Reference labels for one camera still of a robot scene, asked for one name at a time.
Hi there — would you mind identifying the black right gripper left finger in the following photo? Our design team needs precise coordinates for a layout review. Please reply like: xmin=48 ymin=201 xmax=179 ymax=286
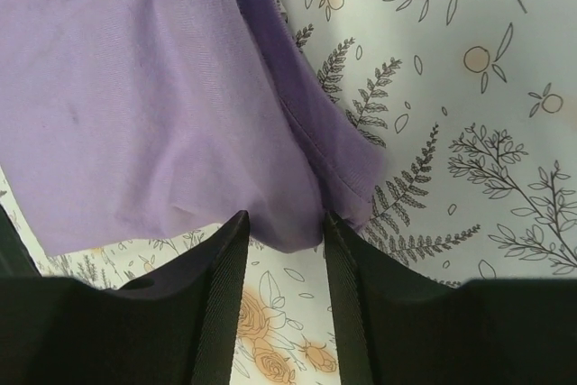
xmin=1 ymin=211 xmax=249 ymax=384

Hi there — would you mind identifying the lavender t shirt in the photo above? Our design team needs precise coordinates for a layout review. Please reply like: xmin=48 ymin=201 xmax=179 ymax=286
xmin=1 ymin=0 xmax=383 ymax=255

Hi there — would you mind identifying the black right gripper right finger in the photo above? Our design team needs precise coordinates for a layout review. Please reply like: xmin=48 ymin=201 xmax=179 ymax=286
xmin=323 ymin=213 xmax=576 ymax=384

